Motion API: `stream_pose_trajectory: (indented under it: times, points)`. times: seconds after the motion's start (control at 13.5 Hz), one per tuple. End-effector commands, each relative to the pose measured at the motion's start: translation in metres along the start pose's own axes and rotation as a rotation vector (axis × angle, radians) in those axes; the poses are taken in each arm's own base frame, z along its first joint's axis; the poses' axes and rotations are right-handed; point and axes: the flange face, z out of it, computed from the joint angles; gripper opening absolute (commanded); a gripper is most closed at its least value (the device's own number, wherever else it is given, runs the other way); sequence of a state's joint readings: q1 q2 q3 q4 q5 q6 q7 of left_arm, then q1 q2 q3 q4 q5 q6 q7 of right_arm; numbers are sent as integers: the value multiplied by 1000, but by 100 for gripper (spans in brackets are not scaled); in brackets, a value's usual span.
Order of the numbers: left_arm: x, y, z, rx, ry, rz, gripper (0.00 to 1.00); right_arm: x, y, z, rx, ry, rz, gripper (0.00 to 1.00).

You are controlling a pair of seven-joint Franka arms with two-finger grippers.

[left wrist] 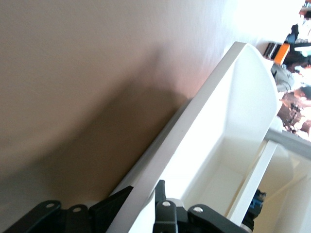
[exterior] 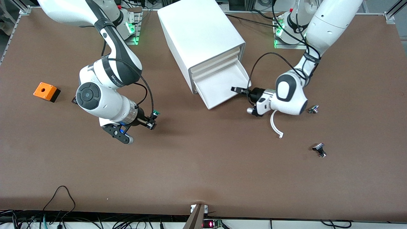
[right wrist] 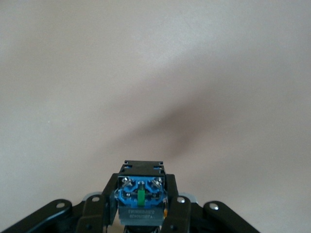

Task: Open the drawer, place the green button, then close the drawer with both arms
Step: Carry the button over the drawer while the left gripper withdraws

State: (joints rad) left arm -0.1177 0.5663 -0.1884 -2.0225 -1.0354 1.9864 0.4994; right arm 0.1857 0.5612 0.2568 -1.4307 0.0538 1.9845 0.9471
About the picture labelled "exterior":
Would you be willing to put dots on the aluminium camera post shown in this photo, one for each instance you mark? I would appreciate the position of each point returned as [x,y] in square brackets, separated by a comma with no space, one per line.
[194,219]

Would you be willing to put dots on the circuit board with red light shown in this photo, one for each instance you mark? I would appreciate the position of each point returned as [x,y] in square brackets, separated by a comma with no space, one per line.
[211,224]

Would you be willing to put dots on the chrome tee fitting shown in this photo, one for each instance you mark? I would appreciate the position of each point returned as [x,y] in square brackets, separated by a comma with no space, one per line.
[313,109]

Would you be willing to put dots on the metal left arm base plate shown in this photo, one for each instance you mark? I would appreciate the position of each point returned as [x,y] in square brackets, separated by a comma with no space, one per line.
[287,46]

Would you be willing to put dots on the green push button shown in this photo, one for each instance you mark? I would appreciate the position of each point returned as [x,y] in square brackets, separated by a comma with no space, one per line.
[156,112]

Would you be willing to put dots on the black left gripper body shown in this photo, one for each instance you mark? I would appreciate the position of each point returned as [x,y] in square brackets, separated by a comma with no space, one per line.
[256,94]

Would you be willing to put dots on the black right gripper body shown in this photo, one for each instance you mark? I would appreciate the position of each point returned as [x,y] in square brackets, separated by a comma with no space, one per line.
[141,119]

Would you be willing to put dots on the small black component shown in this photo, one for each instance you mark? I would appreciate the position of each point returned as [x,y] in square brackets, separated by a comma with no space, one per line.
[73,101]

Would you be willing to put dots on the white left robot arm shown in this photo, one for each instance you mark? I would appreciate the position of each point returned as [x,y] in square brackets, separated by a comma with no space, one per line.
[291,95]

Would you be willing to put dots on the lower small metal part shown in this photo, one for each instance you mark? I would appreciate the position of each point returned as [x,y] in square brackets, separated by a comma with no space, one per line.
[318,147]

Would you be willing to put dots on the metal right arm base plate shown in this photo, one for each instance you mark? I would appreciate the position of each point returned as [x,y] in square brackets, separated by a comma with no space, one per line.
[138,28]

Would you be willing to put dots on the orange button box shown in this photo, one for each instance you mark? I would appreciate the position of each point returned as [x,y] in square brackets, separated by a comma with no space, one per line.
[44,90]

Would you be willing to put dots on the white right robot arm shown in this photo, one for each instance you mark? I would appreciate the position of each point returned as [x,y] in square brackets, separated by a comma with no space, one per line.
[105,101]

